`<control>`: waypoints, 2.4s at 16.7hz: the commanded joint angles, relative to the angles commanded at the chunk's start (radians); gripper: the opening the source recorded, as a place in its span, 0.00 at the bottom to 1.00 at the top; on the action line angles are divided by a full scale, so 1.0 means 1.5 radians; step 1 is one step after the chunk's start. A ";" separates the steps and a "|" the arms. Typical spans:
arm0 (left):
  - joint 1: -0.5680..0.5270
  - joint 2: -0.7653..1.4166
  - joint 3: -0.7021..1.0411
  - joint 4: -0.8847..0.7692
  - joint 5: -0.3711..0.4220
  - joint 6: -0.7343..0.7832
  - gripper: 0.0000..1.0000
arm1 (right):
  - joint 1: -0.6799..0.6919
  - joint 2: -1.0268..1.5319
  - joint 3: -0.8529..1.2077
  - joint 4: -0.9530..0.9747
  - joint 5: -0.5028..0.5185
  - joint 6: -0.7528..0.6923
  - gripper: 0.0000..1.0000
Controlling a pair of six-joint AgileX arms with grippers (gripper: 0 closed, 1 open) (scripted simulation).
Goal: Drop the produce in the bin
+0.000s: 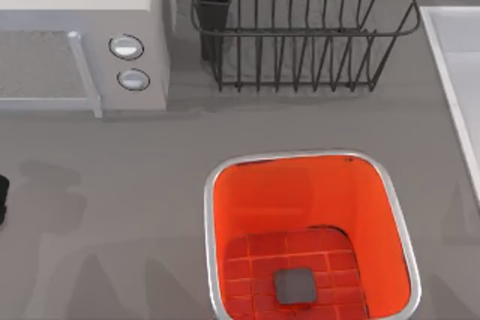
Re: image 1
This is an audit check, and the orange basket with silver rim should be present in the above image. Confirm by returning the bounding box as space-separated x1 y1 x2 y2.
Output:
203 148 423 320

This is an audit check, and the microwave oven door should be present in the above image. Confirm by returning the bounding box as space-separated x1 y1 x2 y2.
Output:
0 30 104 118

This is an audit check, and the small microwave knob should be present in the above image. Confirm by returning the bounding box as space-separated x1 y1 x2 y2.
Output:
116 67 152 92

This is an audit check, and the large microwave knob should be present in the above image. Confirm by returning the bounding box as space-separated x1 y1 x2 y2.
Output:
107 33 146 61

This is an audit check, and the black cutlery holder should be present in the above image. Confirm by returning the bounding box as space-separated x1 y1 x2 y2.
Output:
190 0 233 61

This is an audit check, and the dark wire dish rack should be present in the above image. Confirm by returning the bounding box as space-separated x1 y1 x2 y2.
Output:
190 0 422 94

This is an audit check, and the grey square coaster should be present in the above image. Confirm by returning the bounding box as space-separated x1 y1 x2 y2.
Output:
272 267 318 305

